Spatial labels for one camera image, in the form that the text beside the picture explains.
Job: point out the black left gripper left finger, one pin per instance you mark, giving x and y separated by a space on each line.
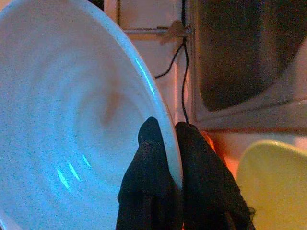
148 191

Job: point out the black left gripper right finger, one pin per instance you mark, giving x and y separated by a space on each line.
206 191

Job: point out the white speckled bowl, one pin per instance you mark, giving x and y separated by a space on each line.
72 95

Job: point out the light green plate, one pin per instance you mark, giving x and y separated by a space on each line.
275 187

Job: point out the stainless steel sink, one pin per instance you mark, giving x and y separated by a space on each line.
239 60

